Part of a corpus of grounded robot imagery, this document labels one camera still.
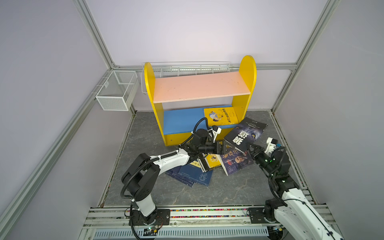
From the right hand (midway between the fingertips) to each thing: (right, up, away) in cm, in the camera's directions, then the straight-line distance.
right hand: (247, 144), depth 76 cm
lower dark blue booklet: (-39, -18, +9) cm, 44 cm away
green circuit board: (-49, -42, -4) cm, 65 cm away
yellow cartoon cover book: (-11, +16, +20) cm, 28 cm away
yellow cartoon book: (-16, -11, +11) cm, 23 cm away
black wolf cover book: (+1, +5, +5) cm, 7 cm away
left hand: (-8, -3, +1) cm, 9 cm away
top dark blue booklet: (-26, -18, +9) cm, 33 cm away
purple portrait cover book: (-3, -12, +12) cm, 17 cm away
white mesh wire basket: (-80, +34, +28) cm, 92 cm away
